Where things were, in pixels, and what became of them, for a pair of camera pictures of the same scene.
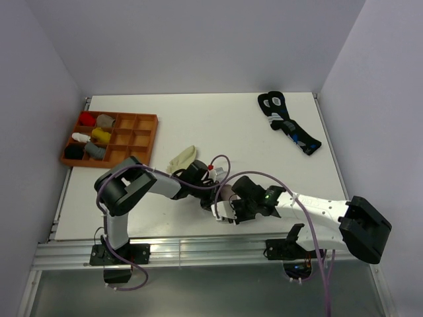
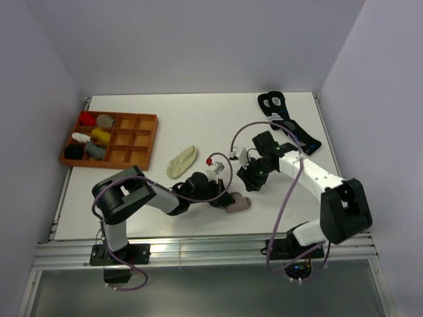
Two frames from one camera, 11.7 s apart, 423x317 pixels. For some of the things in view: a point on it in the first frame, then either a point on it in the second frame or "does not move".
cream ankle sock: (183, 160) does not move
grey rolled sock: (94, 151) does not move
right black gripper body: (244, 210) to (256, 173)
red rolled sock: (86, 119) does not move
